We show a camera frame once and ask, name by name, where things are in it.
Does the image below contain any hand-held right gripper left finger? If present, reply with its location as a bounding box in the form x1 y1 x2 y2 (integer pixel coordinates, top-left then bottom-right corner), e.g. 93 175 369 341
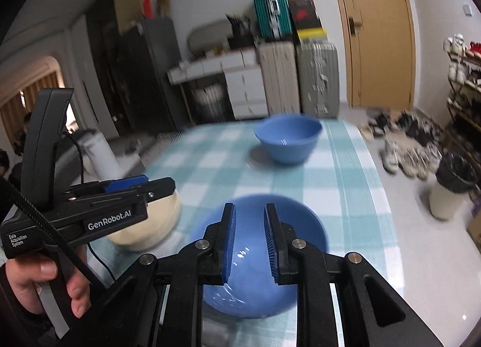
90 202 237 347

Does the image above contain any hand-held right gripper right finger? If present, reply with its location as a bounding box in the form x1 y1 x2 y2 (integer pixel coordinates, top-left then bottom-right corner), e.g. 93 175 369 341
264 202 446 347

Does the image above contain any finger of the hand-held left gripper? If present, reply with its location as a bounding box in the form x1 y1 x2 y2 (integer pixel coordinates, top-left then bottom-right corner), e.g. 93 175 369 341
90 177 176 212
64 174 149 197

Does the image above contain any blue plastic bowl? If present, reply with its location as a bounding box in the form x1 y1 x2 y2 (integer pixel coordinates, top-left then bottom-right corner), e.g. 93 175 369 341
189 194 327 319
255 114 323 165

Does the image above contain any person's left hand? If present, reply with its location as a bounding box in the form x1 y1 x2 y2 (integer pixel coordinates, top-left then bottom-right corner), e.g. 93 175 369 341
5 253 93 319

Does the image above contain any white kettle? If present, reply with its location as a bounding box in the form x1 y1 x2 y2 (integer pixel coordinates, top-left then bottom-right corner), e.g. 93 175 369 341
81 131 123 182

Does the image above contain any brown curtain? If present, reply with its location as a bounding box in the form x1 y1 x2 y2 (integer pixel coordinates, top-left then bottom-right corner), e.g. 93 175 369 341
0 73 63 137

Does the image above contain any teal checkered tablecloth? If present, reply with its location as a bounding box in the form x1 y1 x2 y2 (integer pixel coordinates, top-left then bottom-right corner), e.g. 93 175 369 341
88 120 406 347

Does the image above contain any woven laundry basket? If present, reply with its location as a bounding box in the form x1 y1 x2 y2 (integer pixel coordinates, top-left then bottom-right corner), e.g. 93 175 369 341
190 86 228 124

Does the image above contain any dark grey refrigerator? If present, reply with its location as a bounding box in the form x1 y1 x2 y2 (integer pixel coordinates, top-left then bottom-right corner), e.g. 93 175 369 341
120 18 188 137

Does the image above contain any dark tall cabinet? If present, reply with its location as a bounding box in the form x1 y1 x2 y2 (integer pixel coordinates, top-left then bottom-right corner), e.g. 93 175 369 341
86 0 141 137

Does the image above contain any white desk with drawers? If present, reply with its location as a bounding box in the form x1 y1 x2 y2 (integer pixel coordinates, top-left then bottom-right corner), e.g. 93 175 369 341
167 50 269 122

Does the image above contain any oval framed mirror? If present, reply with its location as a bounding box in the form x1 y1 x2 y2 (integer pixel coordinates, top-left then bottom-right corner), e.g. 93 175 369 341
187 21 234 58

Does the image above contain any beige hard suitcase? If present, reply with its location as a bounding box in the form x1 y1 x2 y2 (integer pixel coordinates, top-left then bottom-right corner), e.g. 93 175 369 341
256 41 301 119

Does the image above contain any pile of loose shoes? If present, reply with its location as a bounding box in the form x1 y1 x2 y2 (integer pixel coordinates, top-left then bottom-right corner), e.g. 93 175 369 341
359 107 442 180

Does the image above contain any silver hard suitcase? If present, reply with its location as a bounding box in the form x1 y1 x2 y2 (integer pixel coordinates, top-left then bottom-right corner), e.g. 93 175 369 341
296 41 341 119

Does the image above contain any black bag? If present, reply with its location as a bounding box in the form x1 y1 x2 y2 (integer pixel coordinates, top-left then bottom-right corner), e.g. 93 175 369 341
225 14 253 49

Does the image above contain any white trash bin black liner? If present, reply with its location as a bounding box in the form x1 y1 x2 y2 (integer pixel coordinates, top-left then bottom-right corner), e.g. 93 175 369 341
429 152 476 220

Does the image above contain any cardboard box with cat print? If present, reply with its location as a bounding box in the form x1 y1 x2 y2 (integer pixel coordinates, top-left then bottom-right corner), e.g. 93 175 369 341
466 208 481 250

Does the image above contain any yellow black shoe box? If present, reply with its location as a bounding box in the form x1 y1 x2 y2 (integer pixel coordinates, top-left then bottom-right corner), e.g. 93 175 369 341
297 28 326 41

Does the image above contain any teal hard suitcase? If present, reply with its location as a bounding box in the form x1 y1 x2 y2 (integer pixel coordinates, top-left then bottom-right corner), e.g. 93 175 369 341
250 0 293 41

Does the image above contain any tan wooden door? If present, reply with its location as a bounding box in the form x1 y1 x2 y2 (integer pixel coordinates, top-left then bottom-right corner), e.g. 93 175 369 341
326 0 416 110

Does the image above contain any wooden shoe rack with shoes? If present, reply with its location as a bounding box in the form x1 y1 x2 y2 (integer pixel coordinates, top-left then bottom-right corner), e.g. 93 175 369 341
443 33 481 133

